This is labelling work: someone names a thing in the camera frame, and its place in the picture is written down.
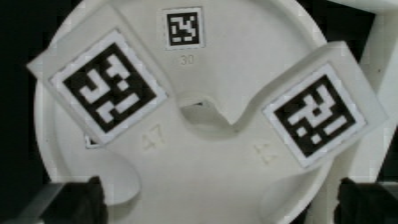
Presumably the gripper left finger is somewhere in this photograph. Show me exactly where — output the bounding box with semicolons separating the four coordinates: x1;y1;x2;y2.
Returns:
14;176;109;224

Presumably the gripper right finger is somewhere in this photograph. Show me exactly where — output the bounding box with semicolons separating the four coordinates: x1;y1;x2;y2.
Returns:
336;178;398;224

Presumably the white round table top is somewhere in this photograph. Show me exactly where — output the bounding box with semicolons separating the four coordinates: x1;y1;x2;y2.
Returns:
32;0;363;224

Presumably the white cross-shaped table base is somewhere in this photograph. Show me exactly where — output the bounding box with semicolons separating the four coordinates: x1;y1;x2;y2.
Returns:
25;3;398;224

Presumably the white cylindrical table leg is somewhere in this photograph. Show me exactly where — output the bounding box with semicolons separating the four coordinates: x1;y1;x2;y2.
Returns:
180;99;237;138

